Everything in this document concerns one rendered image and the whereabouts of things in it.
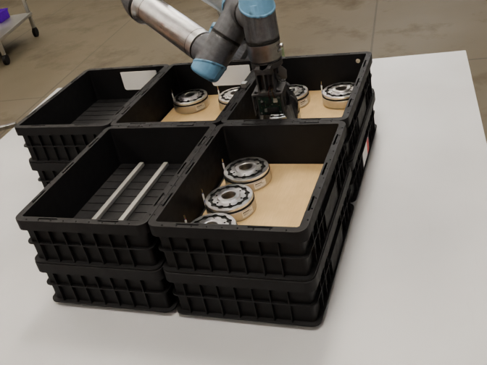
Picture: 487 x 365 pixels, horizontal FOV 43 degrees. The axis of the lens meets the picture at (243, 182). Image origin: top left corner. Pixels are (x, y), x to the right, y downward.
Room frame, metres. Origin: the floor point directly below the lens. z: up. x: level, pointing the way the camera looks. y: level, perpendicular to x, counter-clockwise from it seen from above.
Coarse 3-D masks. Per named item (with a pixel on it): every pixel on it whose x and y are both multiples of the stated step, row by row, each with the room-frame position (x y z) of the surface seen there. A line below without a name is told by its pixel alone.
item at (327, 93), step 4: (332, 84) 1.54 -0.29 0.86; (336, 84) 1.53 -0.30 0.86; (340, 84) 1.53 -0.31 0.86; (348, 84) 1.52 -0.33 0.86; (352, 84) 1.51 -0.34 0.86; (324, 88) 1.52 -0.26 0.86; (328, 88) 1.52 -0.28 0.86; (352, 88) 1.48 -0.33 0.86; (324, 92) 1.50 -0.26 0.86; (328, 92) 1.49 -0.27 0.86; (332, 92) 1.48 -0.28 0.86; (348, 92) 1.46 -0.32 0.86; (324, 96) 1.48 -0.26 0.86; (328, 96) 1.46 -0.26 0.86; (332, 96) 1.46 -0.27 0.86; (336, 96) 1.45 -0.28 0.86; (340, 96) 1.45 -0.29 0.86; (344, 96) 1.44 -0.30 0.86; (348, 96) 1.44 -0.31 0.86
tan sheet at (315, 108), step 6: (312, 96) 1.55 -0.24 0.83; (318, 96) 1.55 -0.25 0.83; (312, 102) 1.52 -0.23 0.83; (318, 102) 1.51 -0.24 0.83; (300, 108) 1.50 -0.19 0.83; (306, 108) 1.49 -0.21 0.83; (312, 108) 1.48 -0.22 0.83; (318, 108) 1.47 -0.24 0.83; (324, 108) 1.47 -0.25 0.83; (306, 114) 1.45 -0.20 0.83; (312, 114) 1.44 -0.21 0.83; (318, 114) 1.44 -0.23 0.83; (324, 114) 1.43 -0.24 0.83; (330, 114) 1.42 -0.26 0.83; (336, 114) 1.41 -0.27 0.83; (342, 114) 1.41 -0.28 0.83
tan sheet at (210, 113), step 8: (216, 96) 1.70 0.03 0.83; (216, 104) 1.64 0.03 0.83; (176, 112) 1.65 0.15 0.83; (200, 112) 1.61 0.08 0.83; (208, 112) 1.60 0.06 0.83; (216, 112) 1.59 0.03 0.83; (168, 120) 1.60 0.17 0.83; (176, 120) 1.59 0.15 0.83; (184, 120) 1.58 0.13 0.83; (192, 120) 1.57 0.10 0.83; (200, 120) 1.56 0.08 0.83; (208, 120) 1.55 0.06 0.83
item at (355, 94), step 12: (360, 72) 1.41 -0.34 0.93; (252, 84) 1.49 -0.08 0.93; (360, 84) 1.35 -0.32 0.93; (240, 96) 1.42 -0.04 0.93; (348, 108) 1.23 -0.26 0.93; (228, 120) 1.30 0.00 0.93; (240, 120) 1.29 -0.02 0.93; (252, 120) 1.27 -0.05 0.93; (264, 120) 1.26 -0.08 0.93; (276, 120) 1.25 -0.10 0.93; (288, 120) 1.23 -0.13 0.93; (300, 120) 1.22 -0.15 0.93; (312, 120) 1.21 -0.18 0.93; (324, 120) 1.20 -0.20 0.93; (336, 120) 1.18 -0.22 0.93; (348, 120) 1.19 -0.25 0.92
